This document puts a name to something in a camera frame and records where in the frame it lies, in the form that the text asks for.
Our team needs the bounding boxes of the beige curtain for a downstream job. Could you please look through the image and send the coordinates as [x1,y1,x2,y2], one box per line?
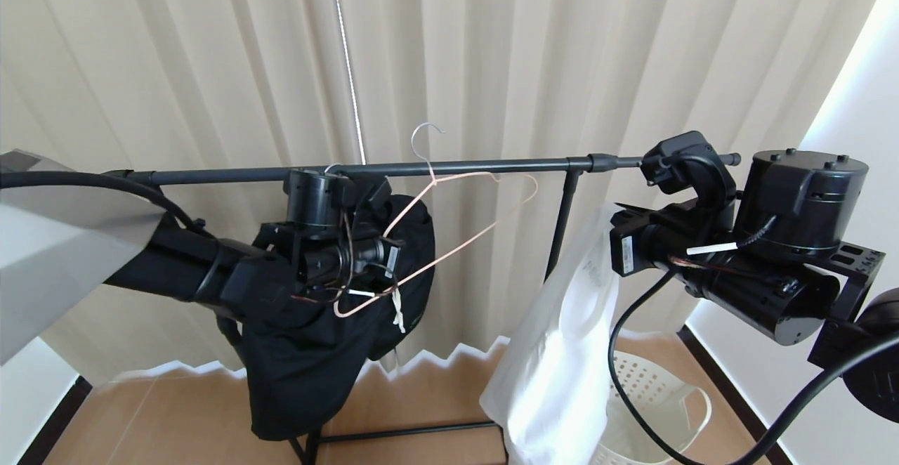
[0,0,893,381]

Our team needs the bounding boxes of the black clothes rack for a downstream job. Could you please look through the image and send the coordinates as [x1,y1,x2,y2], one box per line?
[105,152,742,465]

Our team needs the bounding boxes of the black shorts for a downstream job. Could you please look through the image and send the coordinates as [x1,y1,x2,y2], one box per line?
[241,195,438,443]

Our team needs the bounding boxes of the white garment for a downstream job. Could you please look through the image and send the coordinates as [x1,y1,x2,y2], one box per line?
[480,205,624,465]

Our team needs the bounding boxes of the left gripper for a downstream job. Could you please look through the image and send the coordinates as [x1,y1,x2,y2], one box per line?
[301,237,404,286]

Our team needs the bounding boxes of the white laundry basket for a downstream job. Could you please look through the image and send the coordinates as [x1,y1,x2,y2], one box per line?
[593,351,712,465]

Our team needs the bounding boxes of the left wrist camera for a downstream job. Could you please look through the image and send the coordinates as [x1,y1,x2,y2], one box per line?
[351,176,394,220]

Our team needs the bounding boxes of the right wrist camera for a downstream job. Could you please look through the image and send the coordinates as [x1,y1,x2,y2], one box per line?
[639,131,738,206]

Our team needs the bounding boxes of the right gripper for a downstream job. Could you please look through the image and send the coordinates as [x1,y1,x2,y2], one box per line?
[608,200,842,348]

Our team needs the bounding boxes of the black cable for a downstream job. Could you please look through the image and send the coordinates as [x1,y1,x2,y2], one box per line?
[0,170,206,235]
[608,268,899,465]

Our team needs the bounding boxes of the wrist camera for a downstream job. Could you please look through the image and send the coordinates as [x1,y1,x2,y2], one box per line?
[639,131,738,206]
[351,176,394,220]

